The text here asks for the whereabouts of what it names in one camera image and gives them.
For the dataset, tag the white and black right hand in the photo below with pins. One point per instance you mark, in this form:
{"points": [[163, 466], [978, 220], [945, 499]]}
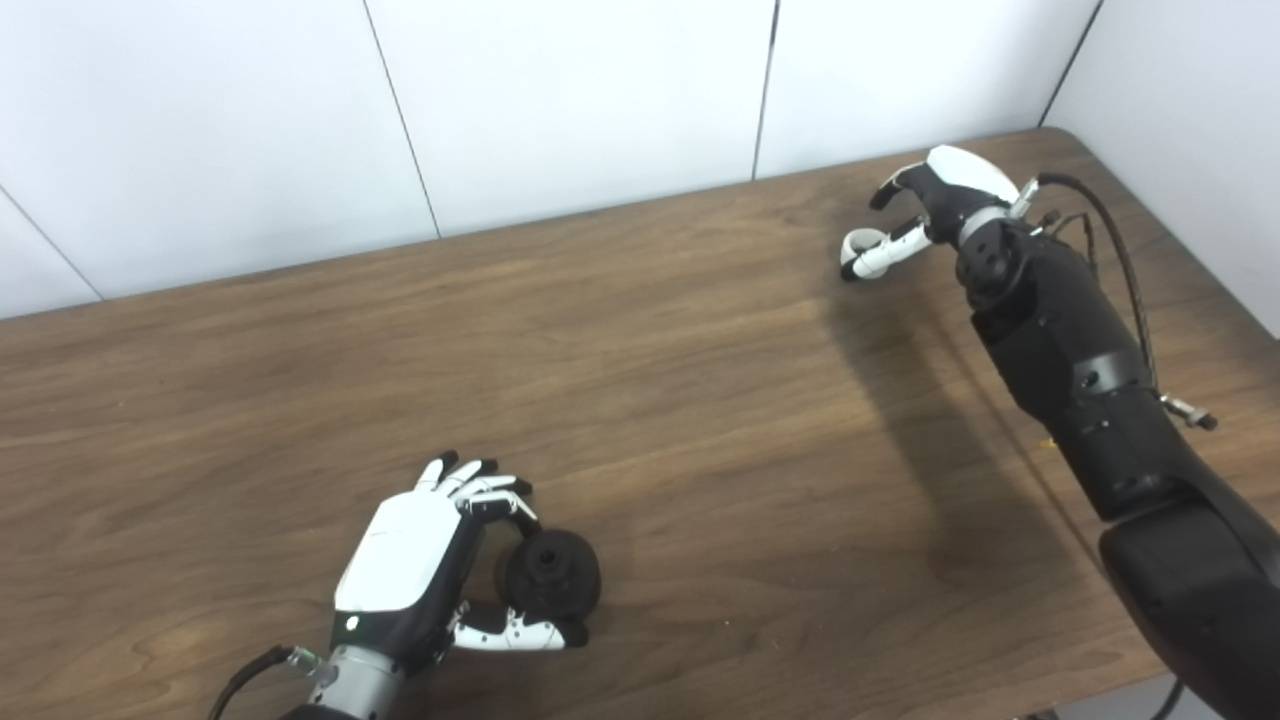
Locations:
{"points": [[960, 185]]}

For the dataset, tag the white and black left hand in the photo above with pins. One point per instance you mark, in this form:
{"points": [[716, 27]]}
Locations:
{"points": [[400, 550]]}

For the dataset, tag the round black plastic part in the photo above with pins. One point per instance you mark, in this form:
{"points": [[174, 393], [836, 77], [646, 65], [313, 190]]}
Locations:
{"points": [[560, 590]]}

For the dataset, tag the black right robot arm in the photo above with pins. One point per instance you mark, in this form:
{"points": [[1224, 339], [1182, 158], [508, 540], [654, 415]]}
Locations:
{"points": [[1090, 380]]}

